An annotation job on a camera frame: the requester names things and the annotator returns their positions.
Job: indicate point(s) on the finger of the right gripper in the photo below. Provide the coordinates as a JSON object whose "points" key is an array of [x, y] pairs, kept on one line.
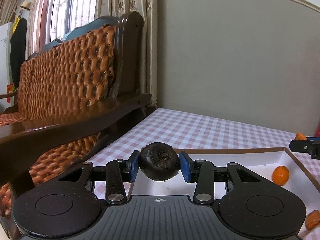
{"points": [[301, 145], [313, 138]]}

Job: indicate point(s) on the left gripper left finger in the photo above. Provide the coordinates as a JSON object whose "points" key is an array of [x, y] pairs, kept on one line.
{"points": [[117, 173]]}

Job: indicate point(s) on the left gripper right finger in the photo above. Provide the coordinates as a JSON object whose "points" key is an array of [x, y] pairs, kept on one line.
{"points": [[200, 172]]}

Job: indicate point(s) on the orange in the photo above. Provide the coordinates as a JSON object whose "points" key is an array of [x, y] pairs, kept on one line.
{"points": [[280, 175]]}

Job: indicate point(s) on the dark round fruit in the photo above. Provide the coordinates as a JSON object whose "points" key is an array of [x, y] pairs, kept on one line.
{"points": [[158, 161]]}

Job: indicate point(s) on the red thermos flask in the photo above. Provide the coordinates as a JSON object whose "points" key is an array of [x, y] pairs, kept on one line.
{"points": [[317, 133]]}

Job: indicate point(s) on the brown cardboard box tray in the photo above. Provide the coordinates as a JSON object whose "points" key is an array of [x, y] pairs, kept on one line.
{"points": [[247, 203]]}

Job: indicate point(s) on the pink checkered tablecloth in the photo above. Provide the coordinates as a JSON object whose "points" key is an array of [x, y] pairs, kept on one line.
{"points": [[186, 131]]}

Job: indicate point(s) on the wooden sofa with orange cushion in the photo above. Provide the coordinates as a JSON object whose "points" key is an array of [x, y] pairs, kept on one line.
{"points": [[64, 112]]}

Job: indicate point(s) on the white refrigerator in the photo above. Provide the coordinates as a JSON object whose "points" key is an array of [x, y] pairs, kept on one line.
{"points": [[5, 49]]}

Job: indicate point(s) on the black hanging coat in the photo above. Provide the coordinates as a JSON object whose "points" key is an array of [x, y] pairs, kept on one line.
{"points": [[17, 53]]}

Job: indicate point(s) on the beige curtain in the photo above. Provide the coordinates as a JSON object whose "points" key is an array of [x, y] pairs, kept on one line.
{"points": [[135, 45]]}

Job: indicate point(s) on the window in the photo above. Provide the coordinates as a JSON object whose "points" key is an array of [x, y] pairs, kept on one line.
{"points": [[51, 19]]}

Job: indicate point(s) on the straw hat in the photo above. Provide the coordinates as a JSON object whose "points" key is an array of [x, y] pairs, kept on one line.
{"points": [[26, 5]]}

